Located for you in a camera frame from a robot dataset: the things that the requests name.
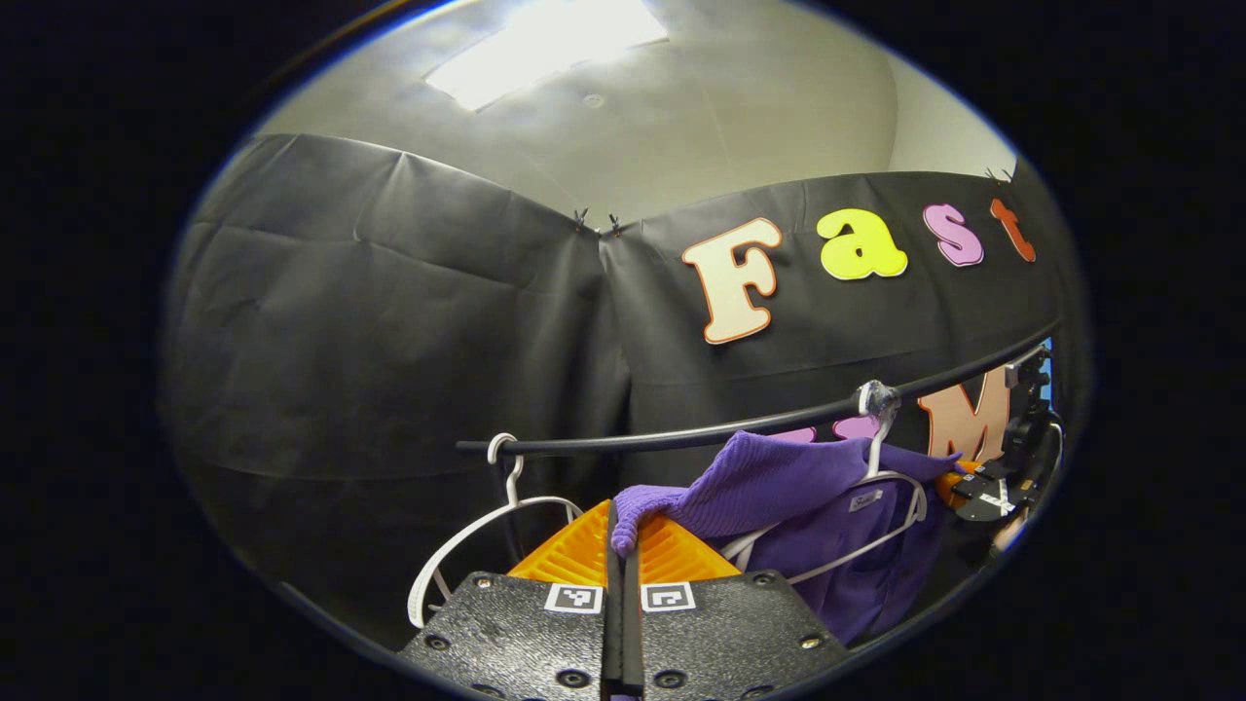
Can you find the black backdrop cloth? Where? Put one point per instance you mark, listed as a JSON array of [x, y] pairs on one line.
[[389, 341]]

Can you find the black clothes rack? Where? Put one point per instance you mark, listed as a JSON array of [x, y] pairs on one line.
[[633, 445]]

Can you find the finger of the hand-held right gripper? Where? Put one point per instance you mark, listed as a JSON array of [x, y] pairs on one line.
[[993, 492]]

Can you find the white plastic hanger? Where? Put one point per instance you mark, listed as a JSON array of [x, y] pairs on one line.
[[879, 399], [535, 500]]

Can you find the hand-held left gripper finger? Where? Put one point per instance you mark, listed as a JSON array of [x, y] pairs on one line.
[[633, 633], [613, 633]]

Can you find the purple ribbed shirt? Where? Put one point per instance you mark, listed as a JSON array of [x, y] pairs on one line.
[[779, 477]]

